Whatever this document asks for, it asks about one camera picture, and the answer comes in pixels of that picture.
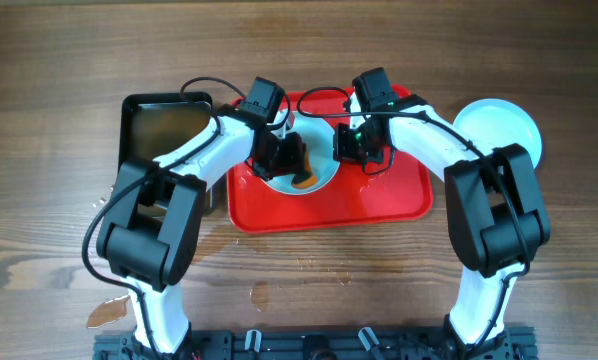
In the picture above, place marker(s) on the black water tray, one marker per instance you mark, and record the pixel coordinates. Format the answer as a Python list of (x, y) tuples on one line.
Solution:
[(154, 124)]

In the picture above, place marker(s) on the orange green scrub sponge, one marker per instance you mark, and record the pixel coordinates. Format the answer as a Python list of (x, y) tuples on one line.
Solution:
[(305, 178)]

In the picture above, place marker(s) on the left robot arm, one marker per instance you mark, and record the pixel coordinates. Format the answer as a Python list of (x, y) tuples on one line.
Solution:
[(148, 231)]

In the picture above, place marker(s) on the light blue plate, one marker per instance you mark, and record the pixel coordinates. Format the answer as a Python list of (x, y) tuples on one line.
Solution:
[(318, 135), (500, 122)]

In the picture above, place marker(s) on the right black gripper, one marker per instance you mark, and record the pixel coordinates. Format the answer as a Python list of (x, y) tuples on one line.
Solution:
[(344, 152)]

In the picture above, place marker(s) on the light blue plate bottom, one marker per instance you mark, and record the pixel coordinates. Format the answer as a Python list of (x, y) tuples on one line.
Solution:
[(500, 122)]

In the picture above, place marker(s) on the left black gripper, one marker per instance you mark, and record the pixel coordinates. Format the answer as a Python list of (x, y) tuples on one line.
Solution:
[(295, 157)]

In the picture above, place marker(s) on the red serving tray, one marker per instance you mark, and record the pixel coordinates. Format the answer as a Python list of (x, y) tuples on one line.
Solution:
[(398, 192)]

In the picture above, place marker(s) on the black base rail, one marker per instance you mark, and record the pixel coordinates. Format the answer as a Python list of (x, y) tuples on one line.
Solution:
[(405, 343)]

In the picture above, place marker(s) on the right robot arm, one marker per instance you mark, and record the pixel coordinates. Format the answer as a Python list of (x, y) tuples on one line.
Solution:
[(496, 214)]

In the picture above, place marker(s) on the light blue plate top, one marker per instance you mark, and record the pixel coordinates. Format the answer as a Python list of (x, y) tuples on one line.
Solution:
[(318, 135)]

